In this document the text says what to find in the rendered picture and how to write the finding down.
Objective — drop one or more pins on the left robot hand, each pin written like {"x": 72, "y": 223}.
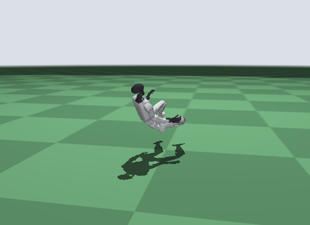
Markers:
{"x": 147, "y": 97}

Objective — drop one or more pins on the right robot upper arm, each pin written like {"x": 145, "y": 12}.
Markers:
{"x": 149, "y": 108}

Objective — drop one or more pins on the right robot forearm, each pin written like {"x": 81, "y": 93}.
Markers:
{"x": 161, "y": 120}

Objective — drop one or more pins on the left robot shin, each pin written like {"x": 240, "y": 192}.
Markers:
{"x": 161, "y": 110}

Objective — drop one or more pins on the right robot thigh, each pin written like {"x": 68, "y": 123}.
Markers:
{"x": 162, "y": 127}

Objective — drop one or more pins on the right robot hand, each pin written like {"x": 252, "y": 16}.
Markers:
{"x": 175, "y": 119}

